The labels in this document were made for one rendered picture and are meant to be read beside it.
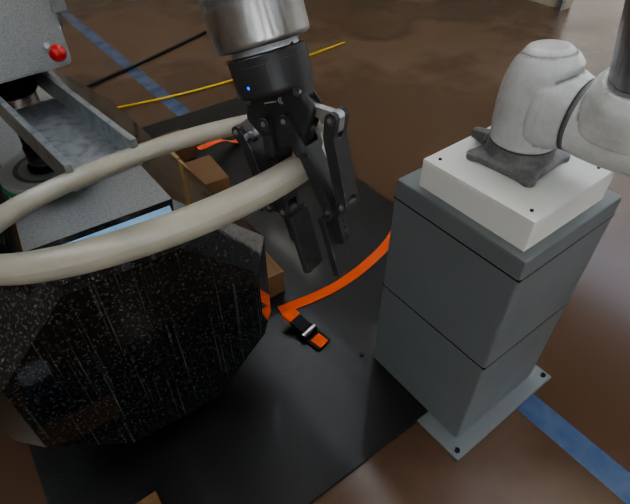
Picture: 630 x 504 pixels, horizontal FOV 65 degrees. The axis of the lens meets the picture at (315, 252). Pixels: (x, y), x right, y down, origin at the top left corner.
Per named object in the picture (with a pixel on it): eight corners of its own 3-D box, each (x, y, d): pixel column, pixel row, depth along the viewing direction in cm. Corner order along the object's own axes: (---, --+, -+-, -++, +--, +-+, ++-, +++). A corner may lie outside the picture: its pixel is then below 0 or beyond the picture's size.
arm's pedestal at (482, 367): (444, 295, 207) (491, 119, 153) (550, 378, 178) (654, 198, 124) (353, 356, 185) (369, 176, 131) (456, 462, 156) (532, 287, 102)
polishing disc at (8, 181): (89, 139, 131) (87, 135, 131) (100, 181, 117) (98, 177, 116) (0, 157, 125) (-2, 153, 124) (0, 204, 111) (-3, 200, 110)
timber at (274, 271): (285, 291, 207) (284, 270, 199) (260, 303, 202) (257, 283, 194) (250, 250, 225) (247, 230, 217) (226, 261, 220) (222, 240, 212)
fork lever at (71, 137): (-62, 74, 116) (-74, 52, 113) (23, 52, 126) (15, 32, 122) (52, 201, 78) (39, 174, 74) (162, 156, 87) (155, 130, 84)
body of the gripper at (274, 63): (324, 30, 46) (347, 128, 50) (257, 48, 51) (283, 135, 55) (275, 48, 41) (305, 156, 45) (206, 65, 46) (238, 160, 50)
